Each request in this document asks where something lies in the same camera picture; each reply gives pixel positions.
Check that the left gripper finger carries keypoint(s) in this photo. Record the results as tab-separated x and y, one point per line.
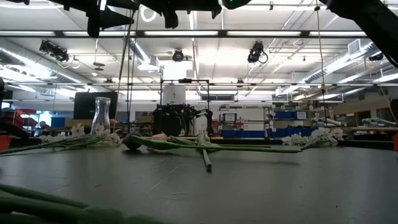
112	18

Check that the white flower bunch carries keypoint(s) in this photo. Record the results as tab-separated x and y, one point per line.
320	133
77	130

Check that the dark tulip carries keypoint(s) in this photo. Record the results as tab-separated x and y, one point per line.
131	142

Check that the pink tulip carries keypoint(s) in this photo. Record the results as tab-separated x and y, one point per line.
206	157

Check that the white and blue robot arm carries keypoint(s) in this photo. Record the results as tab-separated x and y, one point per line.
326	121
379	121

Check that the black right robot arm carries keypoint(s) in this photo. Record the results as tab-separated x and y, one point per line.
373	21

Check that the clear glass vase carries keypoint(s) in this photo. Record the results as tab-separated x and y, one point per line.
101	118

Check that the black monitor screen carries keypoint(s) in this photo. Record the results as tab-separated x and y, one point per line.
82	105

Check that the white cylinder tank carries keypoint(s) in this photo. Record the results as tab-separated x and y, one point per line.
174	95

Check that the red storage bins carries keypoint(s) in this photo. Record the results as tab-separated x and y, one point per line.
21	111

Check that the black background robot station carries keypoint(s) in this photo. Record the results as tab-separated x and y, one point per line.
174	121

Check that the person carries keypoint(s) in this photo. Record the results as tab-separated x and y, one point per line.
43	124

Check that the white sign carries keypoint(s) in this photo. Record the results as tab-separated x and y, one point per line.
229	117

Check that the row of blue bins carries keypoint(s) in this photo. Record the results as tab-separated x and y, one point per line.
248	133

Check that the blue shelf bin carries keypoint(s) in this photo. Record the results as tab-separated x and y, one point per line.
284	115

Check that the wooden workbench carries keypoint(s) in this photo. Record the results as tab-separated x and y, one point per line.
373	128

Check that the overhead light bar frame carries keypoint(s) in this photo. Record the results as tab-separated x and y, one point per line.
222	33

